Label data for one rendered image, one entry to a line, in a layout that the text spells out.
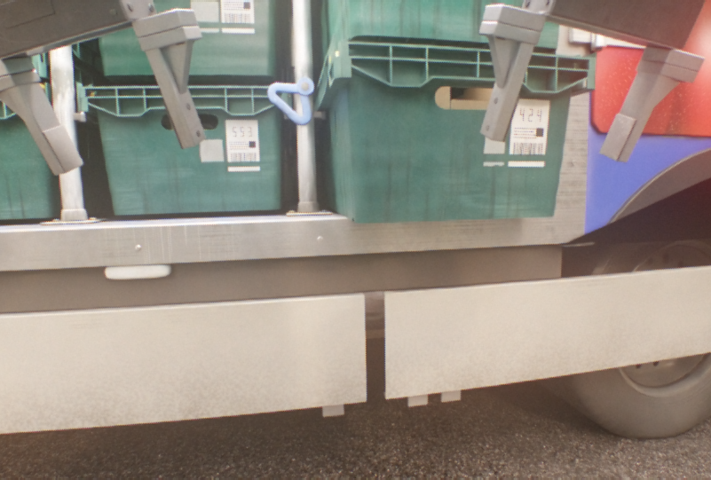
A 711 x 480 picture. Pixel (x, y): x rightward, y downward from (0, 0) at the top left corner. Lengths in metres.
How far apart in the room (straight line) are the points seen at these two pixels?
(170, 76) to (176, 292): 0.43
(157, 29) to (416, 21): 0.38
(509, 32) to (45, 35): 0.36
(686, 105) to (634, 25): 0.65
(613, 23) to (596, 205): 0.54
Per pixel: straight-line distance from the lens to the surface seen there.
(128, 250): 0.69
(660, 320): 1.05
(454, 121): 0.59
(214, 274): 0.68
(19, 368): 0.83
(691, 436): 1.46
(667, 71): 0.44
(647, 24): 0.40
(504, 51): 0.36
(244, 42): 0.86
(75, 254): 0.72
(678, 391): 1.40
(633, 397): 1.27
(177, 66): 0.36
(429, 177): 0.57
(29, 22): 0.40
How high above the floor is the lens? 0.69
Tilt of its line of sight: 7 degrees down
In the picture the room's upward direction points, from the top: 1 degrees counter-clockwise
